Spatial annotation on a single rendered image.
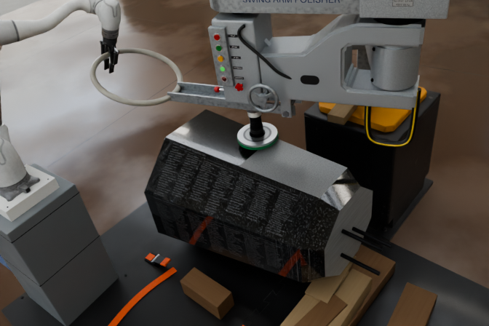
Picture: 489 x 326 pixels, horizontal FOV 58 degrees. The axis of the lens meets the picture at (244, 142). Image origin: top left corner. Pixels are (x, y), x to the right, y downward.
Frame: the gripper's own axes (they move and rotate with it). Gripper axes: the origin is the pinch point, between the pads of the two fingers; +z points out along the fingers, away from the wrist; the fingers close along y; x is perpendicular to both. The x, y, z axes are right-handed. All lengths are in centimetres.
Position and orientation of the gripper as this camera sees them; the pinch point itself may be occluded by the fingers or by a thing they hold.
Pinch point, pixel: (108, 65)
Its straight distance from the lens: 267.4
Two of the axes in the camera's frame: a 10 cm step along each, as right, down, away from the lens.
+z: -2.4, 6.9, 6.9
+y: 7.8, 5.6, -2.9
